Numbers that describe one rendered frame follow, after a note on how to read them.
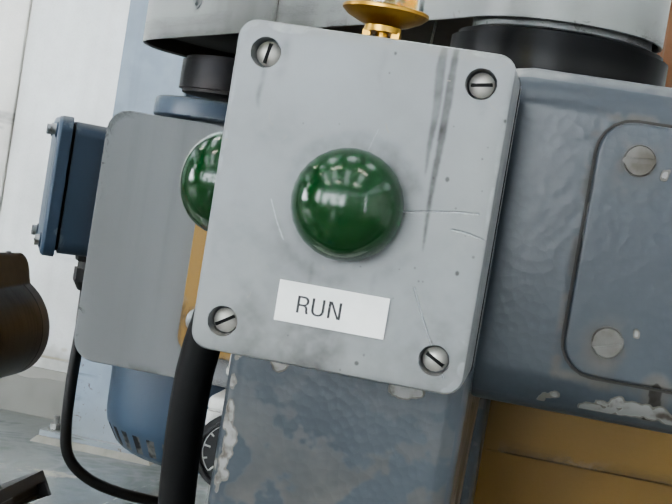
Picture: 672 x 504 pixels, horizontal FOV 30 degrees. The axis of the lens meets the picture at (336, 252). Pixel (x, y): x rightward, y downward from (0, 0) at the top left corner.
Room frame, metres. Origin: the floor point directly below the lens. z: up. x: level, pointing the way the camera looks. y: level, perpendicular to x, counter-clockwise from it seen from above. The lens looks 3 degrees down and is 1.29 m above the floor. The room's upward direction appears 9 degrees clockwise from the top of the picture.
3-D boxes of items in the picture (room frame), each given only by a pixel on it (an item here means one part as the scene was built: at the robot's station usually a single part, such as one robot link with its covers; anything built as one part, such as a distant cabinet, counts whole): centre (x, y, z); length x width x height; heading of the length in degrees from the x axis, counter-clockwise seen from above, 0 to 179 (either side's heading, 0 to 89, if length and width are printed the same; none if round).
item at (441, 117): (0.35, -0.01, 1.29); 0.08 x 0.05 x 0.09; 80
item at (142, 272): (0.80, 0.01, 1.23); 0.28 x 0.07 x 0.16; 80
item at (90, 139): (0.86, 0.17, 1.25); 0.10 x 0.08 x 0.12; 15
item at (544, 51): (0.53, -0.08, 1.35); 0.09 x 0.09 x 0.03
